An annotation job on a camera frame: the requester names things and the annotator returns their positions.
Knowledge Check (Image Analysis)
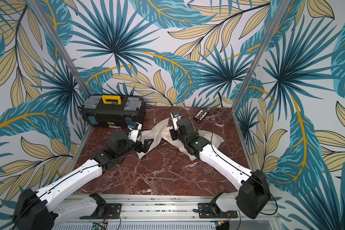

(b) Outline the aluminium corner post left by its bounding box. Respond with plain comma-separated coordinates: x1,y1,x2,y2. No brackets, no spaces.
27,0,91,97

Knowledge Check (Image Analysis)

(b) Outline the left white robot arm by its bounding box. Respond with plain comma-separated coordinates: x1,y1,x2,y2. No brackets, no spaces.
12,130,154,230

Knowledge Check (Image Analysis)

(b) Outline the cream cloth drawstring bag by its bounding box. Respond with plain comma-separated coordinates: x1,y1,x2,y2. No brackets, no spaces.
137,118,169,160

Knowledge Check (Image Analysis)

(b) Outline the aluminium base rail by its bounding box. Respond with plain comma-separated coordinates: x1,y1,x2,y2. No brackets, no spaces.
56,194,282,230

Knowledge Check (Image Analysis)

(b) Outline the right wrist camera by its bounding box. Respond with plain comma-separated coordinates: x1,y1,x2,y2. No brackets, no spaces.
170,111,181,130

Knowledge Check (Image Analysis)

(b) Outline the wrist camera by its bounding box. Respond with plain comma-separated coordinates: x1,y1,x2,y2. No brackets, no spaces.
128,122,142,142
170,111,181,130

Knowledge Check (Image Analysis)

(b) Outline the black screwdriver bit case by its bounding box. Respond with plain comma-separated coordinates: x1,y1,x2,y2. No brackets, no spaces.
193,108,209,123

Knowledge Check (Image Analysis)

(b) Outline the black plastic toolbox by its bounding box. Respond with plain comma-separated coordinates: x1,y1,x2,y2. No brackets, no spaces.
80,95,146,128

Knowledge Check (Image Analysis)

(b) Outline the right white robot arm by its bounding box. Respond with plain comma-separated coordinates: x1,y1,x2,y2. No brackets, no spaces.
170,117,272,219

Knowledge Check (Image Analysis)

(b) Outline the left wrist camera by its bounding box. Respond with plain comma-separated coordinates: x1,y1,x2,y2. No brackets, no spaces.
128,122,142,142

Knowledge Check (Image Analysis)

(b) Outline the aluminium corner post right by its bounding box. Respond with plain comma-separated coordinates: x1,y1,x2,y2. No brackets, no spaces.
232,1,290,114

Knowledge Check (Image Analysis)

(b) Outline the aluminium corner post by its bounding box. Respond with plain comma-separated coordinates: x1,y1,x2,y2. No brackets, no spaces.
232,1,290,114
27,0,91,97

